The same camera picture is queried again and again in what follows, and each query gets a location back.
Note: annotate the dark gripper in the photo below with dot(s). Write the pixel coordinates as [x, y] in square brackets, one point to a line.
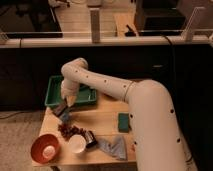
[65, 117]

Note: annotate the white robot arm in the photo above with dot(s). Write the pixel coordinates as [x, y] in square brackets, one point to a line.
[154, 124]

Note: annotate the white plastic cup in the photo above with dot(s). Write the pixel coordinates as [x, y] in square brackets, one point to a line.
[77, 144]

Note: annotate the green plastic tray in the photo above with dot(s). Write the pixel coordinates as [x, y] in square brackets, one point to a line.
[86, 95]

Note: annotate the white egg-shaped object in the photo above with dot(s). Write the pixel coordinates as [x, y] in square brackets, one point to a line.
[49, 152]

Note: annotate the red bowl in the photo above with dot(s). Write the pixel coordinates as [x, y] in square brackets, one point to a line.
[40, 144]

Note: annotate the green sponge block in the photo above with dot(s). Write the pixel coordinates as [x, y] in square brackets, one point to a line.
[123, 122]

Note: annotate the grey blue cloth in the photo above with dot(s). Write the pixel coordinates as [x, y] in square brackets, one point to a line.
[116, 149]

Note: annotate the black monitor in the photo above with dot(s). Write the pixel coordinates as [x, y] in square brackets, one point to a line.
[158, 15]

